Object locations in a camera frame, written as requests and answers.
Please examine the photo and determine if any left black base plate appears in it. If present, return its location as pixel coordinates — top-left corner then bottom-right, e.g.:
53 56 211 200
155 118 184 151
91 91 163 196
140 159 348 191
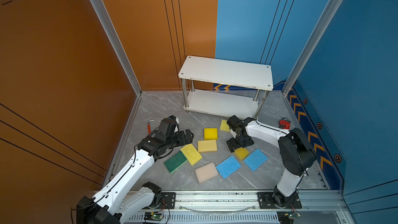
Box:
148 192 176 209

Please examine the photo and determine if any beige foam sponge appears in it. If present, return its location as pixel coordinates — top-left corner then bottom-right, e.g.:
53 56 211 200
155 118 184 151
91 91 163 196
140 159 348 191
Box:
195 162 219 184

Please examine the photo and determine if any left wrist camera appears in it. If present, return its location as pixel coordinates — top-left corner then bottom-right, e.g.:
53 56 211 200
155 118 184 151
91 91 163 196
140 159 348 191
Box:
169 115 179 124

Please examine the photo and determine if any red pipe wrench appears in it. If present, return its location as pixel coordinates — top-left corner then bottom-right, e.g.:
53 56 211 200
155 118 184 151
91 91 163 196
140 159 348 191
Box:
279 117 291 130

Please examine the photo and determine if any bright yellow foam sponge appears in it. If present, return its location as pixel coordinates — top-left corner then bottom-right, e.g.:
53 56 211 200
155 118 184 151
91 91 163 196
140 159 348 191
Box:
204 128 218 140

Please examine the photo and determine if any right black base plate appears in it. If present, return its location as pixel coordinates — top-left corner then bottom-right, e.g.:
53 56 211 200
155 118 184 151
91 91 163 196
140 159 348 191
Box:
257 191 302 209

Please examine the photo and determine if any green circuit board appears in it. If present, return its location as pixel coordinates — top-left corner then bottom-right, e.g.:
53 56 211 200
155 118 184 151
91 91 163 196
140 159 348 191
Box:
144 212 164 223
277 212 301 224

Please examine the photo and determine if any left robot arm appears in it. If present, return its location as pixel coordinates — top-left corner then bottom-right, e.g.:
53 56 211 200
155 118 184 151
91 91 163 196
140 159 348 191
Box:
70 115 194 224

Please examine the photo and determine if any golden yellow sponge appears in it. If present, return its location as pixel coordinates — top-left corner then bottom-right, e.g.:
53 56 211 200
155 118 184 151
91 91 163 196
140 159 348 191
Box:
234 148 250 161

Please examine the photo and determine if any blue cellulose sponge right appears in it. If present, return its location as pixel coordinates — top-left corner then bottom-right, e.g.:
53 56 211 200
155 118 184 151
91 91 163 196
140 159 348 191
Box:
244 149 268 172

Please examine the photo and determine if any pale yellow orange-backed sponge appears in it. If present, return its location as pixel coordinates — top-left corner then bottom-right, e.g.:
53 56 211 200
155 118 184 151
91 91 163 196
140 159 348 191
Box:
198 140 218 153

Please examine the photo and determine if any left green circuit board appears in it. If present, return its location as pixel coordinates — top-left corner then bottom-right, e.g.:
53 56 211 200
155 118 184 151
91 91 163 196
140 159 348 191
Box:
144 212 164 223

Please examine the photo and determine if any green scouring sponge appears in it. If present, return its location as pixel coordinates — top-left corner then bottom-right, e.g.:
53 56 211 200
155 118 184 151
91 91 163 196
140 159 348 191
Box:
164 151 187 173

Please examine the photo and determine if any blue cellulose sponge left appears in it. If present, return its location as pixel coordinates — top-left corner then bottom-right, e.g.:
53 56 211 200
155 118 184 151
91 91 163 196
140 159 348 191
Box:
216 156 241 179

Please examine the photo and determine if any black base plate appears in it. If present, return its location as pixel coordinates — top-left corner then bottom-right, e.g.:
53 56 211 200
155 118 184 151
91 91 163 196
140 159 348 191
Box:
148 192 176 209
257 191 302 209

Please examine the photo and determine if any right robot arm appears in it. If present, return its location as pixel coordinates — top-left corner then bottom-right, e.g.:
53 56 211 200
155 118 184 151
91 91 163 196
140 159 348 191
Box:
227 115 316 208

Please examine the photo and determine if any blue cellulose sponge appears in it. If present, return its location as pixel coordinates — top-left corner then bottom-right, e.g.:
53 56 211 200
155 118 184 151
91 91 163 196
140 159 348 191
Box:
244 149 268 172
216 156 241 179

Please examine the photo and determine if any right green circuit board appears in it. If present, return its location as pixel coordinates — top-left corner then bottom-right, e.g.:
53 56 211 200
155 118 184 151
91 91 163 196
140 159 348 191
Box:
277 212 301 224

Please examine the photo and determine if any white two-tier shelf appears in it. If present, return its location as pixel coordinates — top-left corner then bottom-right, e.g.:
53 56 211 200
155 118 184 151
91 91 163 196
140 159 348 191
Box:
178 56 273 119

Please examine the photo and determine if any red handled hex key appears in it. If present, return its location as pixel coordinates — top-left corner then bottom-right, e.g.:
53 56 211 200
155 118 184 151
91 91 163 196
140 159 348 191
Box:
147 119 155 134

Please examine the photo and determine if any light yellow cellulose sponge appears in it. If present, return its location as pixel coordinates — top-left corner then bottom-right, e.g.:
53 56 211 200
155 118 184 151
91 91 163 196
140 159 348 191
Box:
220 119 230 132

